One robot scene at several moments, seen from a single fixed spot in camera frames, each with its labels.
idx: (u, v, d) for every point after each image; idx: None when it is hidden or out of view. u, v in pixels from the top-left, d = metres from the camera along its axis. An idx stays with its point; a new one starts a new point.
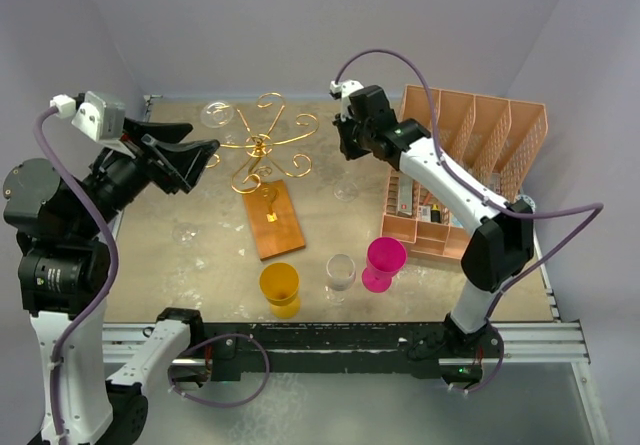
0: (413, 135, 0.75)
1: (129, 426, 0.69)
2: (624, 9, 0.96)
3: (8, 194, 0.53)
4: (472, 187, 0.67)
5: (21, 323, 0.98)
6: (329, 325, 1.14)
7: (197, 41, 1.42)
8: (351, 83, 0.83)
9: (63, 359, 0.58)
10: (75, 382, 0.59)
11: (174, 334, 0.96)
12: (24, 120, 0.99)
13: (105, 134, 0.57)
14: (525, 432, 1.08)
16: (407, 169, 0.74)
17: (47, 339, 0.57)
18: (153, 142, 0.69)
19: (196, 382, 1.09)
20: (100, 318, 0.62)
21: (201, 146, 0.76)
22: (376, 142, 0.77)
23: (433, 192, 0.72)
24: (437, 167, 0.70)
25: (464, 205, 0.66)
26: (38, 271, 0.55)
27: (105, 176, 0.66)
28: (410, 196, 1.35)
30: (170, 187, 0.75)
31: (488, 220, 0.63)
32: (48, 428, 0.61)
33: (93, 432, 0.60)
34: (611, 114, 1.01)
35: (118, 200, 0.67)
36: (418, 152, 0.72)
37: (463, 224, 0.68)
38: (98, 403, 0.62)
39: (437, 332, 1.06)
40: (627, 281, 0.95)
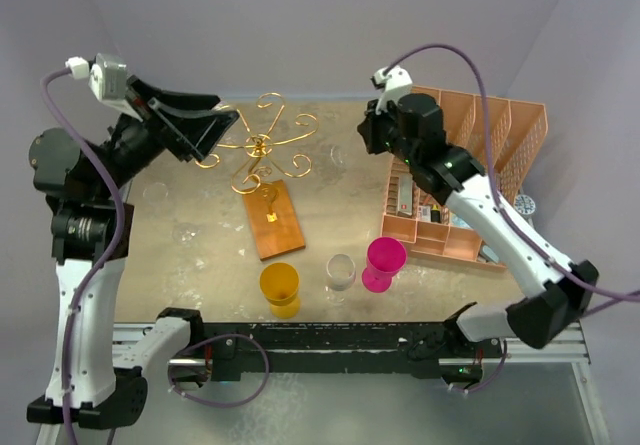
0: (466, 169, 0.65)
1: (129, 406, 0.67)
2: (623, 9, 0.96)
3: (34, 163, 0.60)
4: (536, 243, 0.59)
5: (22, 323, 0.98)
6: (328, 325, 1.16)
7: (197, 41, 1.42)
8: (398, 73, 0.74)
9: (81, 308, 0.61)
10: (88, 337, 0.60)
11: (174, 329, 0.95)
12: (26, 120, 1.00)
13: (107, 95, 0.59)
14: (525, 431, 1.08)
16: (455, 207, 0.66)
17: (70, 286, 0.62)
18: (158, 105, 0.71)
19: (196, 382, 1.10)
20: (119, 278, 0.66)
21: (217, 115, 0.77)
22: (421, 172, 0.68)
23: (485, 239, 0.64)
24: (494, 214, 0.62)
25: (523, 263, 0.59)
26: (68, 226, 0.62)
27: (120, 141, 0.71)
28: (410, 196, 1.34)
30: (182, 151, 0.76)
31: (554, 287, 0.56)
32: (51, 387, 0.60)
33: (97, 392, 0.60)
34: (610, 114, 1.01)
35: (133, 163, 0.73)
36: (473, 193, 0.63)
37: (518, 281, 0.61)
38: (103, 365, 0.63)
39: (437, 333, 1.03)
40: (627, 281, 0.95)
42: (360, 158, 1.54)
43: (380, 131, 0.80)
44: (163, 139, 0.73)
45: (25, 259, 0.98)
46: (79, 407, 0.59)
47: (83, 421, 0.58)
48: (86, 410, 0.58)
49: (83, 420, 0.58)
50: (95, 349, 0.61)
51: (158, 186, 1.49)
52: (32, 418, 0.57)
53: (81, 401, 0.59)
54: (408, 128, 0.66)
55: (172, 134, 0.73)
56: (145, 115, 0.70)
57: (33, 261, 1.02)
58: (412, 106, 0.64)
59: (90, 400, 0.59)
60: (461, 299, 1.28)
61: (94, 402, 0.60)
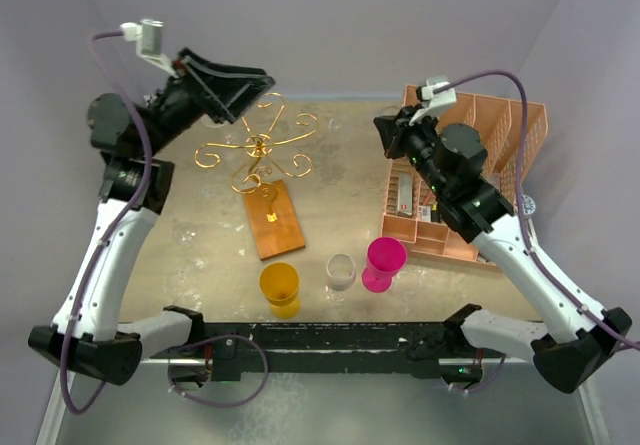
0: (493, 209, 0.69)
1: (119, 365, 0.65)
2: (625, 8, 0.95)
3: (90, 122, 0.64)
4: (568, 291, 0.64)
5: (21, 325, 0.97)
6: (329, 325, 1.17)
7: (197, 41, 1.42)
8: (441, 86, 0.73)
9: (109, 243, 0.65)
10: (109, 270, 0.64)
11: (179, 318, 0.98)
12: (26, 121, 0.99)
13: (146, 50, 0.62)
14: (525, 432, 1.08)
16: (484, 247, 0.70)
17: (106, 223, 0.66)
18: (188, 61, 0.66)
19: (195, 382, 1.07)
20: (147, 232, 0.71)
21: (251, 78, 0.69)
22: (450, 209, 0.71)
23: (513, 279, 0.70)
24: (525, 257, 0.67)
25: (555, 309, 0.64)
26: (113, 175, 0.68)
27: (161, 102, 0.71)
28: (410, 196, 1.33)
30: (214, 113, 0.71)
31: (586, 334, 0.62)
32: (60, 315, 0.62)
33: (101, 329, 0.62)
34: (610, 115, 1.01)
35: (175, 123, 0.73)
36: (504, 235, 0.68)
37: (548, 324, 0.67)
38: (112, 308, 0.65)
39: (437, 332, 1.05)
40: (627, 282, 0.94)
42: (360, 157, 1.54)
43: (405, 145, 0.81)
44: (193, 98, 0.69)
45: (25, 260, 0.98)
46: (79, 338, 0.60)
47: (79, 352, 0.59)
48: (86, 340, 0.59)
49: (79, 350, 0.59)
50: (109, 285, 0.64)
51: None
52: (34, 338, 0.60)
53: (84, 332, 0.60)
54: (447, 165, 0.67)
55: (198, 91, 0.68)
56: (181, 73, 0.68)
57: (33, 262, 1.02)
58: (456, 145, 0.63)
59: (93, 334, 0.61)
60: (461, 299, 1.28)
61: (94, 339, 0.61)
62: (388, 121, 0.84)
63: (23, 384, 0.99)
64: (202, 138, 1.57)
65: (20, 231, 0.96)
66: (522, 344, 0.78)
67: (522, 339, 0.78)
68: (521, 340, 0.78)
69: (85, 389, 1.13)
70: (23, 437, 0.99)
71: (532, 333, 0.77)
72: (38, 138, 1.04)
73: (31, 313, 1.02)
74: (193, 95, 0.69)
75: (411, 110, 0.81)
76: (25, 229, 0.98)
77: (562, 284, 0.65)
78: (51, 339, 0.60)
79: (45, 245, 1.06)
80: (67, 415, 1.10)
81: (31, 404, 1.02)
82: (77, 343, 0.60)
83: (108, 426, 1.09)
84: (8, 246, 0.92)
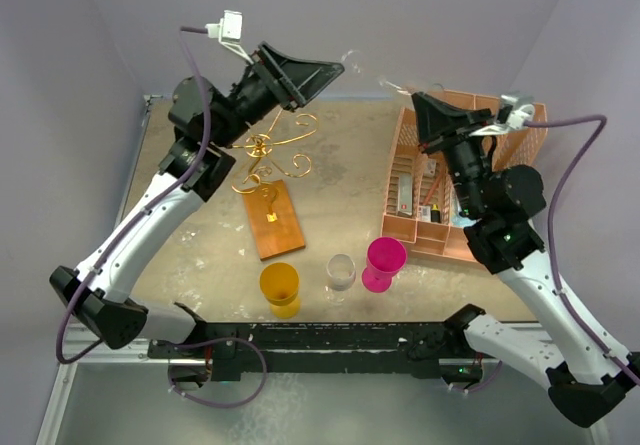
0: (523, 245, 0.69)
1: (118, 330, 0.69)
2: (626, 8, 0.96)
3: (175, 98, 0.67)
4: (596, 336, 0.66)
5: (21, 325, 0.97)
6: (328, 325, 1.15)
7: (198, 41, 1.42)
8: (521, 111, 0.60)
9: (151, 213, 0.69)
10: (142, 238, 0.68)
11: (187, 317, 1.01)
12: (28, 120, 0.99)
13: (226, 36, 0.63)
14: (525, 432, 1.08)
16: (512, 283, 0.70)
17: (154, 193, 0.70)
18: (263, 48, 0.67)
19: (196, 382, 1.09)
20: (189, 213, 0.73)
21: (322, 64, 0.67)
22: (482, 244, 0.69)
23: (537, 314, 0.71)
24: (554, 298, 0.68)
25: (581, 352, 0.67)
26: (177, 153, 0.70)
27: (240, 94, 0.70)
28: (410, 196, 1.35)
30: (285, 97, 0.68)
31: (611, 379, 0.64)
32: (85, 264, 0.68)
33: (113, 289, 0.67)
34: (609, 114, 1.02)
35: (250, 115, 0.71)
36: (535, 275, 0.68)
37: (571, 363, 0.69)
38: (132, 273, 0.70)
39: (437, 332, 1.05)
40: (627, 282, 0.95)
42: (360, 157, 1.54)
43: (449, 157, 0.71)
44: (267, 81, 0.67)
45: (26, 260, 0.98)
46: (92, 291, 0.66)
47: (86, 305, 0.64)
48: (95, 297, 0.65)
49: (87, 303, 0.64)
50: (137, 251, 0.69)
51: None
52: (55, 278, 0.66)
53: (98, 287, 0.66)
54: (501, 203, 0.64)
55: (271, 77, 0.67)
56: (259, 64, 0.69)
57: (34, 262, 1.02)
58: (520, 196, 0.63)
59: (104, 292, 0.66)
60: (461, 299, 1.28)
61: (104, 297, 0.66)
62: (440, 112, 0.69)
63: (23, 384, 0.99)
64: None
65: (20, 231, 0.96)
66: (536, 369, 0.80)
67: (537, 365, 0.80)
68: (536, 365, 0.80)
69: (85, 389, 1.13)
70: (22, 437, 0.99)
71: (547, 359, 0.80)
72: (40, 137, 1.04)
73: (31, 313, 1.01)
74: (267, 78, 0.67)
75: (478, 117, 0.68)
76: (26, 228, 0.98)
77: (591, 329, 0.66)
78: (69, 282, 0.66)
79: (45, 245, 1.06)
80: (67, 415, 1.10)
81: (30, 404, 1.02)
82: (89, 294, 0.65)
83: (108, 426, 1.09)
84: (8, 246, 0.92)
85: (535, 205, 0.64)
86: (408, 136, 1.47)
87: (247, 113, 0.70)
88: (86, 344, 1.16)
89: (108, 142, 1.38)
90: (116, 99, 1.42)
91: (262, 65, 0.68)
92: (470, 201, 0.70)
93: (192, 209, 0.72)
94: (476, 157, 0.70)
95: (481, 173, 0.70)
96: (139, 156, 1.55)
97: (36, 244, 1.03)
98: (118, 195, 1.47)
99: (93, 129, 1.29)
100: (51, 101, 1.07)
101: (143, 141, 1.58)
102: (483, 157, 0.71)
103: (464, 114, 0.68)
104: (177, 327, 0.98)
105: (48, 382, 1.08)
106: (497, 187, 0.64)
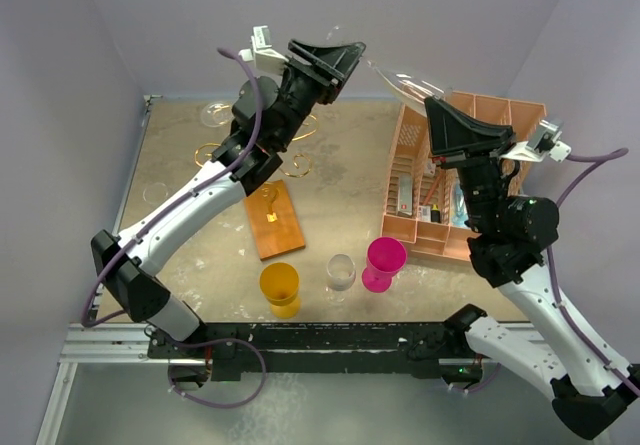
0: (523, 258, 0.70)
1: (143, 303, 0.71)
2: (625, 9, 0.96)
3: (242, 93, 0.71)
4: (595, 347, 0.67)
5: (21, 324, 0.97)
6: (329, 325, 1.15)
7: (197, 41, 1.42)
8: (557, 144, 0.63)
9: (198, 196, 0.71)
10: (186, 217, 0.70)
11: (193, 318, 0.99)
12: (28, 120, 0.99)
13: (259, 46, 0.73)
14: (525, 431, 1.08)
16: (513, 298, 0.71)
17: (204, 177, 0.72)
18: (294, 43, 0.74)
19: (196, 382, 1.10)
20: (230, 204, 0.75)
21: (347, 45, 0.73)
22: (481, 258, 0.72)
23: (537, 327, 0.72)
24: (553, 310, 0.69)
25: (582, 364, 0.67)
26: (230, 146, 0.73)
27: (290, 91, 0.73)
28: (410, 196, 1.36)
30: (325, 79, 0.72)
31: (612, 391, 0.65)
32: (127, 233, 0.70)
33: (149, 260, 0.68)
34: (608, 114, 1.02)
35: (300, 109, 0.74)
36: (534, 289, 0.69)
37: (572, 375, 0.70)
38: (168, 250, 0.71)
39: (437, 332, 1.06)
40: (627, 282, 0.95)
42: (359, 157, 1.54)
43: (465, 172, 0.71)
44: (307, 69, 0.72)
45: (26, 259, 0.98)
46: (130, 258, 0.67)
47: (122, 269, 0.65)
48: (132, 264, 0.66)
49: (123, 268, 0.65)
50: (179, 230, 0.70)
51: (157, 186, 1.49)
52: (95, 242, 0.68)
53: (136, 254, 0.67)
54: (512, 226, 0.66)
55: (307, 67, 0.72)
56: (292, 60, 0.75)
57: (34, 262, 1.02)
58: (537, 232, 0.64)
59: (141, 260, 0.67)
60: (461, 299, 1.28)
61: (140, 265, 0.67)
62: (463, 126, 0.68)
63: (23, 383, 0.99)
64: (201, 138, 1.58)
65: (21, 230, 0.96)
66: (540, 379, 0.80)
67: (540, 373, 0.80)
68: (539, 374, 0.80)
69: (85, 389, 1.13)
70: (22, 437, 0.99)
71: (552, 370, 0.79)
72: (40, 137, 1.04)
73: (32, 313, 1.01)
74: (304, 68, 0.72)
75: (507, 136, 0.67)
76: (26, 228, 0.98)
77: (589, 341, 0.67)
78: (109, 246, 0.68)
79: (46, 244, 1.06)
80: (67, 415, 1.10)
81: (30, 403, 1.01)
82: (126, 260, 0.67)
83: (109, 426, 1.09)
84: (8, 245, 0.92)
85: (547, 238, 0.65)
86: (408, 136, 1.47)
87: (299, 106, 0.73)
88: (87, 343, 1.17)
89: (108, 141, 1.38)
90: (116, 99, 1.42)
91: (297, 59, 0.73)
92: (481, 221, 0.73)
93: (233, 200, 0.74)
94: (494, 178, 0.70)
95: (496, 195, 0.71)
96: (139, 156, 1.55)
97: (37, 244, 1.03)
98: (118, 195, 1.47)
99: (94, 128, 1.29)
100: (51, 101, 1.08)
101: (143, 141, 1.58)
102: (501, 178, 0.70)
103: (496, 134, 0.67)
104: (184, 325, 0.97)
105: (47, 382, 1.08)
106: (517, 219, 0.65)
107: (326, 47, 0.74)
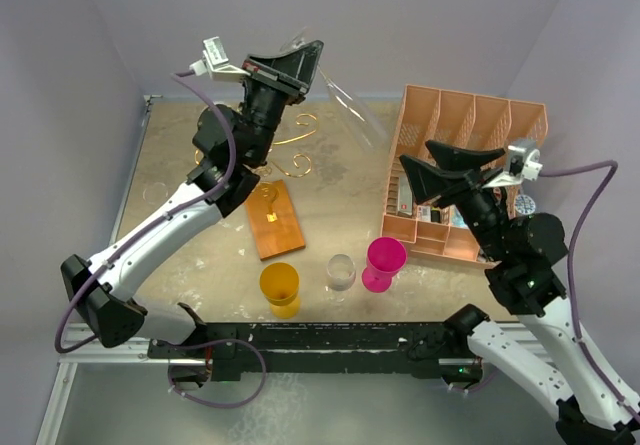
0: (545, 290, 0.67)
1: (114, 329, 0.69)
2: (625, 9, 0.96)
3: (200, 123, 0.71)
4: (612, 384, 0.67)
5: (22, 324, 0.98)
6: (329, 325, 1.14)
7: (196, 41, 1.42)
8: (532, 157, 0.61)
9: (171, 219, 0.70)
10: (158, 242, 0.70)
11: (183, 319, 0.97)
12: (27, 120, 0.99)
13: (215, 62, 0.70)
14: (525, 431, 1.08)
16: (532, 326, 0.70)
17: (178, 200, 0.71)
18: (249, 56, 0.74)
19: (196, 382, 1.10)
20: (203, 226, 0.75)
21: (305, 48, 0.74)
22: (504, 288, 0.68)
23: (556, 356, 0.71)
24: (573, 345, 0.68)
25: (596, 399, 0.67)
26: (207, 167, 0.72)
27: (254, 107, 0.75)
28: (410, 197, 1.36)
30: (293, 89, 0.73)
31: (623, 427, 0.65)
32: (99, 256, 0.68)
33: (120, 286, 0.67)
34: (609, 113, 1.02)
35: (270, 122, 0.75)
36: (555, 322, 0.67)
37: (583, 405, 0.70)
38: (141, 273, 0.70)
39: (437, 332, 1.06)
40: (629, 282, 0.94)
42: (359, 158, 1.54)
43: (465, 204, 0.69)
44: (270, 83, 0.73)
45: (26, 259, 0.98)
46: (100, 284, 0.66)
47: (91, 296, 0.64)
48: (101, 290, 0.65)
49: (93, 294, 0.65)
50: (150, 256, 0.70)
51: (157, 187, 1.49)
52: (64, 267, 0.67)
53: (107, 281, 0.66)
54: (517, 247, 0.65)
55: (272, 79, 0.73)
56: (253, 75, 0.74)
57: (34, 262, 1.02)
58: (542, 245, 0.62)
59: (112, 287, 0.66)
60: (461, 299, 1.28)
61: (111, 291, 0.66)
62: (434, 174, 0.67)
63: (24, 384, 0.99)
64: None
65: (20, 230, 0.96)
66: (545, 398, 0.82)
67: (546, 393, 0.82)
68: (546, 393, 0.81)
69: (85, 389, 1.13)
70: (23, 437, 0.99)
71: (558, 389, 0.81)
72: (39, 137, 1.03)
73: (33, 313, 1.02)
74: (269, 81, 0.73)
75: (475, 178, 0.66)
76: (26, 228, 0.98)
77: (607, 378, 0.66)
78: (80, 272, 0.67)
79: (45, 245, 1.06)
80: (67, 415, 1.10)
81: (31, 403, 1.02)
82: (96, 286, 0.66)
83: (109, 426, 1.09)
84: (9, 245, 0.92)
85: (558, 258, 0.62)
86: (408, 136, 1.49)
87: (266, 120, 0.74)
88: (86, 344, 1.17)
89: (109, 141, 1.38)
90: (116, 100, 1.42)
91: (259, 72, 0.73)
92: (493, 249, 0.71)
93: (209, 221, 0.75)
94: (489, 205, 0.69)
95: (497, 221, 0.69)
96: (139, 156, 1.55)
97: (37, 243, 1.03)
98: (118, 195, 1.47)
99: (93, 128, 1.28)
100: (51, 101, 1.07)
101: (143, 141, 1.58)
102: (498, 204, 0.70)
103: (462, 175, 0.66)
104: (177, 324, 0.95)
105: (48, 382, 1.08)
106: (519, 234, 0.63)
107: (283, 55, 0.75)
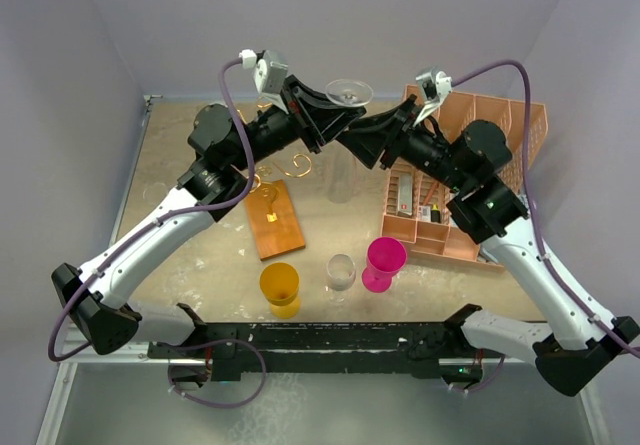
0: (506, 212, 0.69)
1: (108, 336, 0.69)
2: (625, 10, 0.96)
3: (197, 123, 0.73)
4: (580, 300, 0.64)
5: (22, 323, 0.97)
6: (329, 325, 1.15)
7: (196, 41, 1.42)
8: (441, 77, 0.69)
9: (162, 225, 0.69)
10: (147, 251, 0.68)
11: (181, 321, 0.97)
12: (26, 120, 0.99)
13: (266, 88, 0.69)
14: (525, 431, 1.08)
16: (497, 251, 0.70)
17: (169, 206, 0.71)
18: (299, 94, 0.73)
19: (196, 382, 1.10)
20: (196, 232, 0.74)
21: (347, 108, 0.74)
22: (464, 210, 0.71)
23: (522, 283, 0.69)
24: (538, 263, 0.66)
25: (567, 318, 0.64)
26: (197, 171, 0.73)
27: (265, 124, 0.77)
28: (410, 196, 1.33)
30: (313, 142, 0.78)
31: (595, 344, 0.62)
32: (89, 265, 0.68)
33: (111, 294, 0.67)
34: (607, 113, 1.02)
35: (271, 143, 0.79)
36: (518, 241, 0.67)
37: (556, 331, 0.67)
38: (132, 281, 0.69)
39: (437, 332, 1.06)
40: (631, 283, 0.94)
42: None
43: (409, 151, 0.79)
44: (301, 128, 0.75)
45: (26, 258, 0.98)
46: (90, 293, 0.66)
47: (81, 305, 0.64)
48: (92, 299, 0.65)
49: (83, 304, 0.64)
50: (141, 264, 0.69)
51: (157, 187, 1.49)
52: (54, 278, 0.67)
53: (97, 290, 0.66)
54: (467, 165, 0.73)
55: (301, 125, 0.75)
56: (292, 112, 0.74)
57: (34, 261, 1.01)
58: (481, 147, 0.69)
59: (102, 296, 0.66)
60: (461, 298, 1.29)
61: (102, 300, 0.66)
62: (371, 132, 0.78)
63: (22, 384, 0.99)
64: None
65: (21, 231, 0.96)
66: (524, 347, 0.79)
67: (525, 342, 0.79)
68: (524, 343, 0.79)
69: (84, 389, 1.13)
70: (23, 436, 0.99)
71: (535, 335, 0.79)
72: (38, 137, 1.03)
73: (33, 312, 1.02)
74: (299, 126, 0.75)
75: (404, 113, 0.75)
76: (26, 227, 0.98)
77: (573, 293, 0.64)
78: (70, 281, 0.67)
79: (45, 245, 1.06)
80: (67, 415, 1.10)
81: (30, 402, 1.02)
82: (86, 296, 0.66)
83: (109, 426, 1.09)
84: (9, 245, 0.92)
85: (500, 157, 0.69)
86: None
87: (267, 139, 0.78)
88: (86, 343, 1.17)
89: (108, 141, 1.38)
90: (116, 100, 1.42)
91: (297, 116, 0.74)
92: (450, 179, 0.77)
93: (201, 227, 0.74)
94: (432, 144, 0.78)
95: (444, 155, 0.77)
96: (139, 156, 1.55)
97: (37, 243, 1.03)
98: (118, 195, 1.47)
99: (93, 128, 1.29)
100: (50, 101, 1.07)
101: (143, 142, 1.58)
102: (436, 138, 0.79)
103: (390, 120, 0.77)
104: (177, 325, 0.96)
105: (48, 382, 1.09)
106: (461, 145, 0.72)
107: (323, 100, 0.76)
